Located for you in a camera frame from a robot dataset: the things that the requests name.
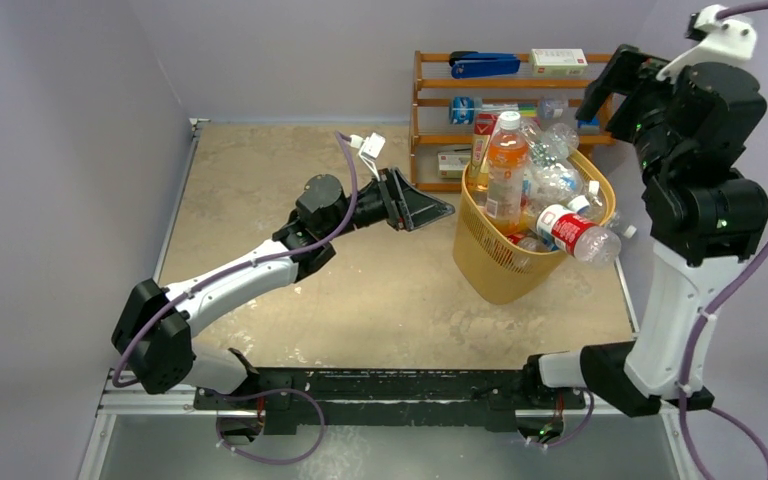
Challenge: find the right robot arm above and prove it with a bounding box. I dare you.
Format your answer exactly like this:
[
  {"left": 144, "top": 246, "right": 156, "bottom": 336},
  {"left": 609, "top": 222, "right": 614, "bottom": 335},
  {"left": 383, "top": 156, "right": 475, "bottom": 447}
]
[{"left": 521, "top": 44, "right": 768, "bottom": 417}]

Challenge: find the coloured marker pack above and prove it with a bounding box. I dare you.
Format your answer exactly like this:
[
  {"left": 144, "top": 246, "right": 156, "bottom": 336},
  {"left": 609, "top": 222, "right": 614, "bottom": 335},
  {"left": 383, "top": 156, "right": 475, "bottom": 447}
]
[{"left": 479, "top": 102, "right": 538, "bottom": 118}]

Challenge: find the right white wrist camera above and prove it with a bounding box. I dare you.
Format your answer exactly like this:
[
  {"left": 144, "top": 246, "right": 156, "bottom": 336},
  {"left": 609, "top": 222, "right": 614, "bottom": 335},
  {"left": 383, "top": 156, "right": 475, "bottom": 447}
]
[{"left": 656, "top": 4, "right": 758, "bottom": 83}]

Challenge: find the orange label bottle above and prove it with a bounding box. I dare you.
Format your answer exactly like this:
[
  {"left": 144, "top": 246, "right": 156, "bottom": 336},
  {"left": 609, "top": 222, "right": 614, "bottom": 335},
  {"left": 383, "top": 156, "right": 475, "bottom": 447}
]
[{"left": 485, "top": 111, "right": 529, "bottom": 235}]

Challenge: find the red label bottle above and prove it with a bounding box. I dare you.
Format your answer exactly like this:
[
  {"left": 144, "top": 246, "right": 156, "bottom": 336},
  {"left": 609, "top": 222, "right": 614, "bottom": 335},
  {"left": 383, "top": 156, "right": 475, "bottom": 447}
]
[{"left": 535, "top": 204, "right": 622, "bottom": 267}]

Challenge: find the wooden shelf rack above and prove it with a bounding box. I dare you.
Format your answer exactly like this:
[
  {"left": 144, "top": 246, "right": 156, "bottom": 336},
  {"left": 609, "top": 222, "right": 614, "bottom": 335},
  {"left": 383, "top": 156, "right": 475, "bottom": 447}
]
[{"left": 408, "top": 51, "right": 611, "bottom": 193}]

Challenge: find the white green box top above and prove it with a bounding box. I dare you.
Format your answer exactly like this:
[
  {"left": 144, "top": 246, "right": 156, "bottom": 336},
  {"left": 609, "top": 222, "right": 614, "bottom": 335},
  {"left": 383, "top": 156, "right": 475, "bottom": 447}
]
[{"left": 529, "top": 49, "right": 589, "bottom": 77}]

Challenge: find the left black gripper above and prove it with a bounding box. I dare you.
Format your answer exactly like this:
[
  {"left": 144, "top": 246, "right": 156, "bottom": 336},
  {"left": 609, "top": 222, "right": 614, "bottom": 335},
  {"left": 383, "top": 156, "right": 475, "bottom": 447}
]
[{"left": 323, "top": 169, "right": 453, "bottom": 241}]

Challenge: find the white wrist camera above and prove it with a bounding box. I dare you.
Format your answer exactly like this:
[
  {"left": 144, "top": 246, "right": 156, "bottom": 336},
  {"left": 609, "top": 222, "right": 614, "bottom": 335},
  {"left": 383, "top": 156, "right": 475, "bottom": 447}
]
[
  {"left": 349, "top": 132, "right": 386, "bottom": 179},
  {"left": 656, "top": 4, "right": 758, "bottom": 83}
]

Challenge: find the aluminium frame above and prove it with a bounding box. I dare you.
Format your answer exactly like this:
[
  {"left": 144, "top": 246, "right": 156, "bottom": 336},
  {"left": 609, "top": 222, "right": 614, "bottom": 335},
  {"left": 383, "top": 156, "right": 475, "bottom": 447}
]
[{"left": 75, "top": 117, "right": 697, "bottom": 480}]

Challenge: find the brown tea bottle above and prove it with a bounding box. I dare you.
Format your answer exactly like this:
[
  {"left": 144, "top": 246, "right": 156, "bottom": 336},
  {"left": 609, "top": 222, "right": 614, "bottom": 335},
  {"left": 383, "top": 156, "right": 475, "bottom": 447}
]
[{"left": 465, "top": 112, "right": 498, "bottom": 206}]

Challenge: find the white box lower shelf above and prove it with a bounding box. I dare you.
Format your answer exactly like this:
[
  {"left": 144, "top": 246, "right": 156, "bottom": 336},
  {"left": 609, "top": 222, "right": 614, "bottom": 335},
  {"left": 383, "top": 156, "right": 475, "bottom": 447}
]
[{"left": 437, "top": 151, "right": 471, "bottom": 180}]

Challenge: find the small clear jar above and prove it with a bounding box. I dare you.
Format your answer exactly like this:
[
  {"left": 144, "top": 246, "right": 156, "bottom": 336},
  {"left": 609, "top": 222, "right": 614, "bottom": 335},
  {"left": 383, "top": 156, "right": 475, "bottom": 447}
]
[{"left": 537, "top": 97, "right": 569, "bottom": 120}]

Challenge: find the white label bottle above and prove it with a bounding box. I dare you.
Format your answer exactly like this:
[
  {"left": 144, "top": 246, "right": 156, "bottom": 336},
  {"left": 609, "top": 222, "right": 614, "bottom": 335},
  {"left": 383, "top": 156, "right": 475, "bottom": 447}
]
[{"left": 525, "top": 162, "right": 585, "bottom": 216}]

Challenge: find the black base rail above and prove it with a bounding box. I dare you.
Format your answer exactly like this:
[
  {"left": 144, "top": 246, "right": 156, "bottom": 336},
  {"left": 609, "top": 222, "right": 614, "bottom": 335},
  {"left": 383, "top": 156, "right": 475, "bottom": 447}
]
[{"left": 194, "top": 367, "right": 586, "bottom": 435}]

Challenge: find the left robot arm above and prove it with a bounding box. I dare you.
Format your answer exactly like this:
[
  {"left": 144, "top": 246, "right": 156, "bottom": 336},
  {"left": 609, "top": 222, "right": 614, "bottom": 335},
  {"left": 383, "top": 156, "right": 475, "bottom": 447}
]
[{"left": 111, "top": 168, "right": 455, "bottom": 409}]

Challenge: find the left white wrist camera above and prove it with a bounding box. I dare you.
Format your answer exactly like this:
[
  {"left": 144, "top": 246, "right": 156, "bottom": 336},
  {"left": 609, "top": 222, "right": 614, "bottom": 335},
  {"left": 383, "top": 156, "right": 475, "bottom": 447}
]
[{"left": 349, "top": 132, "right": 386, "bottom": 179}]

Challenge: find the blue stapler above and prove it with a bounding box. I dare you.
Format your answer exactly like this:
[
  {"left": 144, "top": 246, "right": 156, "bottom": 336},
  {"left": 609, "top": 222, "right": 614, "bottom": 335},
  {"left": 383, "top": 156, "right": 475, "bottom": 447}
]
[{"left": 448, "top": 51, "right": 521, "bottom": 79}]

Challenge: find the yellow plastic bin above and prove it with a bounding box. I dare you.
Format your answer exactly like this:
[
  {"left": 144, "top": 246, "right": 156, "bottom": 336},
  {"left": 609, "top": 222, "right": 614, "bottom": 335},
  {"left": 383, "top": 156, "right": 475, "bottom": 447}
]
[{"left": 453, "top": 151, "right": 615, "bottom": 304}]

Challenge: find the blue tape roll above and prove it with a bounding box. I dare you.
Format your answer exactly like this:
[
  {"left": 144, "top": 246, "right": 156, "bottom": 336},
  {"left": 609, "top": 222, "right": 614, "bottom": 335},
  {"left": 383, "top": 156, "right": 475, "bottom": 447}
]
[{"left": 448, "top": 96, "right": 482, "bottom": 125}]

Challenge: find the small blue box shelf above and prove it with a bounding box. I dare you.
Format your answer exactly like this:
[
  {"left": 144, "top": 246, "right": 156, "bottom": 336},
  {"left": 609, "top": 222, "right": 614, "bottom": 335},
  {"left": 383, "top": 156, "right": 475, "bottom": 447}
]
[{"left": 577, "top": 117, "right": 601, "bottom": 135}]

